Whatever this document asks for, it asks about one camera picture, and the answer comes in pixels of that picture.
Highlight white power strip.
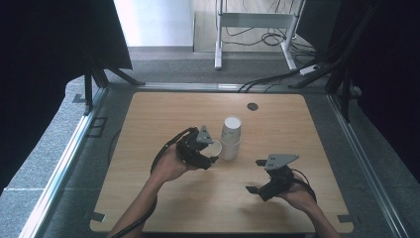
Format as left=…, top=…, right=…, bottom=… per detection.
left=298, top=63, right=322, bottom=76

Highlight black power strip cables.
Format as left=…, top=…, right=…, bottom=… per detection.
left=237, top=59, right=320, bottom=94

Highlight thin black cable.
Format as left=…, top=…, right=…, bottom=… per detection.
left=106, top=128, right=122, bottom=167

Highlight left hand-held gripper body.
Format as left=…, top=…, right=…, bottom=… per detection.
left=175, top=125, right=214, bottom=167

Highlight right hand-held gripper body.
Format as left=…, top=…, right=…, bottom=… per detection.
left=259, top=153, right=301, bottom=202

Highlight tangle of black floor cables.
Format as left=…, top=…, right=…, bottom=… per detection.
left=224, top=25, right=319, bottom=64

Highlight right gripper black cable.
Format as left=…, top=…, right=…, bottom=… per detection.
left=291, top=168, right=319, bottom=204

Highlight black curtain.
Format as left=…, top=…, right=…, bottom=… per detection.
left=0, top=0, right=134, bottom=196
left=296, top=0, right=420, bottom=184

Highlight white paper cup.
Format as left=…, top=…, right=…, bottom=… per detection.
left=201, top=139, right=224, bottom=159
left=219, top=137, right=242, bottom=162
left=221, top=115, right=243, bottom=146

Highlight person's left hand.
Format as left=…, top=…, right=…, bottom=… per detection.
left=151, top=144, right=200, bottom=183

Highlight aluminium rail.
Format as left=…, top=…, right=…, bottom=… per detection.
left=136, top=81, right=288, bottom=94
left=19, top=86, right=107, bottom=238
left=326, top=93, right=411, bottom=238

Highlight person's right hand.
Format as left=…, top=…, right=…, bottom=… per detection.
left=278, top=179, right=317, bottom=213

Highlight white metal desk frame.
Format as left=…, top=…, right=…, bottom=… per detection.
left=214, top=0, right=307, bottom=71

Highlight black tripod stand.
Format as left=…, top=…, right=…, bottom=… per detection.
left=83, top=59, right=147, bottom=116
left=288, top=0, right=380, bottom=124

